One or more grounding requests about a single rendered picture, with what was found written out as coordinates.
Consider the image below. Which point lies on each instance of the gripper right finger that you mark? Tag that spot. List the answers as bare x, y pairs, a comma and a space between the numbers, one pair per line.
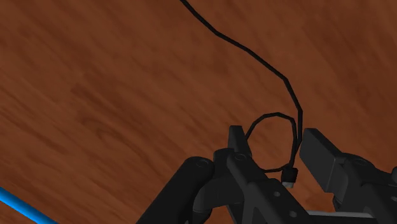
332, 167

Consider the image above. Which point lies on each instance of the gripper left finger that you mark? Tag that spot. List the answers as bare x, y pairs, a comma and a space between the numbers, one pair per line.
245, 180

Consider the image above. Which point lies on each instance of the blue rod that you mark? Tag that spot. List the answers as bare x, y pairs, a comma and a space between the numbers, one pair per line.
21, 207

